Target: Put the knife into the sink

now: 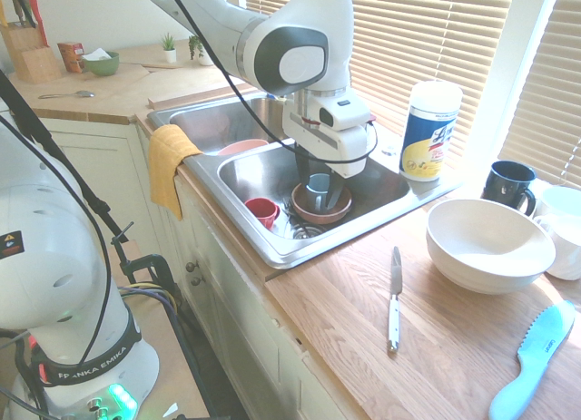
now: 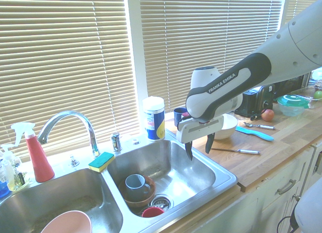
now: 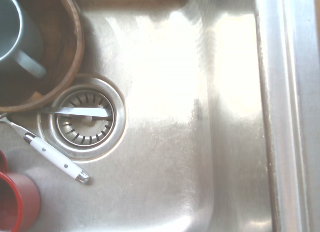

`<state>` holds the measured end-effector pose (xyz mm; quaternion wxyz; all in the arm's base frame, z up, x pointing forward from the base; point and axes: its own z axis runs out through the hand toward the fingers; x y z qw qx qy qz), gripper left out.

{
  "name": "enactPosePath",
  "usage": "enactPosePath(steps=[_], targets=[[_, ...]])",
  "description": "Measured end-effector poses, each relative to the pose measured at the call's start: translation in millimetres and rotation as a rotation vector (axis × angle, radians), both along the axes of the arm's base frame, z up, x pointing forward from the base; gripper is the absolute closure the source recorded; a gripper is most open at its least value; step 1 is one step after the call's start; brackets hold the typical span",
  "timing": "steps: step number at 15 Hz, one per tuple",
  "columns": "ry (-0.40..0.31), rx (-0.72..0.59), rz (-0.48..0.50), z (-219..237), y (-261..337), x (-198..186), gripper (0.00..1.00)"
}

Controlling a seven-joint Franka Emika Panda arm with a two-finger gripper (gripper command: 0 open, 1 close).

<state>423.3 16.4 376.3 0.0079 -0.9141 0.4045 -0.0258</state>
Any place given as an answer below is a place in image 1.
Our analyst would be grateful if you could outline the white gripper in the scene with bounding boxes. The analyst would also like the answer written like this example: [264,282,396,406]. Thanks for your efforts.
[282,102,370,213]

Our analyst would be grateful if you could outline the white-handled table knife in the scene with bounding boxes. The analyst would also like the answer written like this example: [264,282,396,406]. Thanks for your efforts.
[387,246,403,354]

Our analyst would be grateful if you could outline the metal sink drain strainer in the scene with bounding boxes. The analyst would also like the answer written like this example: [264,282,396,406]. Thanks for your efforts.
[290,222,326,239]

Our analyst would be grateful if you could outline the stainless steel double sink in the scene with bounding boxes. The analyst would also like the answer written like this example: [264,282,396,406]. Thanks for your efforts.
[145,93,464,270]

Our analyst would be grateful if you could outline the light blue serrated knife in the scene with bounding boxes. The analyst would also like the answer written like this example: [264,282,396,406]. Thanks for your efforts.
[488,299,576,420]

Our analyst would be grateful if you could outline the wooden knife block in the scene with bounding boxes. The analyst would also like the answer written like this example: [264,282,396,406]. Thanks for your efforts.
[0,21,64,84]

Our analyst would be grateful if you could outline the grey-blue mug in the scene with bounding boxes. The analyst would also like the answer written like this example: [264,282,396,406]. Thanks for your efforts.
[306,172,333,212]

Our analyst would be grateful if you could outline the brown wooden bowl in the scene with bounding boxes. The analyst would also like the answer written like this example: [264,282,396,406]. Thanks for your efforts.
[290,181,353,225]

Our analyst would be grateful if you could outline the red cup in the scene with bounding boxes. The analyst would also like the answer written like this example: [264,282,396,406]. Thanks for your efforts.
[243,197,281,230]

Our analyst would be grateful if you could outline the pink bowl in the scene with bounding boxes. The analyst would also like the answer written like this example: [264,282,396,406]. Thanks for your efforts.
[217,138,270,157]

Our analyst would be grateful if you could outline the disinfecting wipes canister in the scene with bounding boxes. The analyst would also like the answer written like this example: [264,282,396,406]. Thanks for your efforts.
[399,80,464,183]

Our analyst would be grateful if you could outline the cream kitchen cabinet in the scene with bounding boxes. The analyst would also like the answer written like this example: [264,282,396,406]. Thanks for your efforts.
[0,115,359,420]

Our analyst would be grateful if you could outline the yellow dish towel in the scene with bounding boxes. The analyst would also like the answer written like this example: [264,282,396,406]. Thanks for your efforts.
[148,123,204,221]

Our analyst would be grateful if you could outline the wide beige window blind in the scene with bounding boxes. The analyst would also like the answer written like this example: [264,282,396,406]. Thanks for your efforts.
[244,0,517,170]

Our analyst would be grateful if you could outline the trailing plant white pot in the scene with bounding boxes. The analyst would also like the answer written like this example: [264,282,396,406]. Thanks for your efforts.
[188,34,214,67]

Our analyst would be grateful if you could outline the large white bowl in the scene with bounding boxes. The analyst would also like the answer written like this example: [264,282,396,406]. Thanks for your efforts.
[425,197,557,296]

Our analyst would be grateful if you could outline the black clamp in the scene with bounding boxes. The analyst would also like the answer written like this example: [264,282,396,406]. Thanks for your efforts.
[115,222,179,303]

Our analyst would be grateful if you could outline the black mug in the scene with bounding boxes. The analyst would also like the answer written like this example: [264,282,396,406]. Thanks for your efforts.
[480,160,538,217]

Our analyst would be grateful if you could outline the small upright plant white pot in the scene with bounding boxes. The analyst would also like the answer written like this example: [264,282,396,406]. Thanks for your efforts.
[160,32,178,64]

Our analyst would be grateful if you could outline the narrow beige window blind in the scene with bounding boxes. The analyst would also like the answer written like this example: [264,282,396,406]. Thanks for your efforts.
[497,0,581,190]

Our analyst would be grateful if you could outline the green bowl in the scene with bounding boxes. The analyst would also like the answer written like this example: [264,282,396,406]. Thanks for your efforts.
[83,51,121,77]

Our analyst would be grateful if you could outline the metal spoon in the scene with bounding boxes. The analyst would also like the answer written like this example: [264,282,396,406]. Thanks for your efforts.
[37,90,96,100]

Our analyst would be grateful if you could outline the white mug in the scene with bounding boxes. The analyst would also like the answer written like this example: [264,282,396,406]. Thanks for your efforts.
[531,185,581,281]

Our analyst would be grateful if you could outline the orange cardboard box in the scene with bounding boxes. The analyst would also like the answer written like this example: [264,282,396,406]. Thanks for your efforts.
[56,42,86,73]

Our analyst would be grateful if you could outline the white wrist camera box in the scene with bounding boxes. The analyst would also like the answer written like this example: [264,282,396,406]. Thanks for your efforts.
[316,94,373,132]

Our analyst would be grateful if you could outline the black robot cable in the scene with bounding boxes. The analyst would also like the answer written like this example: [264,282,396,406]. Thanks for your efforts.
[162,0,319,161]

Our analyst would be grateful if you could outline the yellow and purple wires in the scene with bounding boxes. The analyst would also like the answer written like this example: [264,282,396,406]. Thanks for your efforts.
[118,281,181,321]

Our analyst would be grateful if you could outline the thick black cable sleeve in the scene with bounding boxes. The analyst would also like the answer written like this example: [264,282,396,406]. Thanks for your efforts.
[0,68,219,420]

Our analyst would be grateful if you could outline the red-handled knife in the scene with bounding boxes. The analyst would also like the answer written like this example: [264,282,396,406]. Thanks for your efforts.
[25,0,50,47]

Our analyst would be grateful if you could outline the black-handled knife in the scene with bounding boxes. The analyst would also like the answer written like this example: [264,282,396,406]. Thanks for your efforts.
[8,0,37,29]

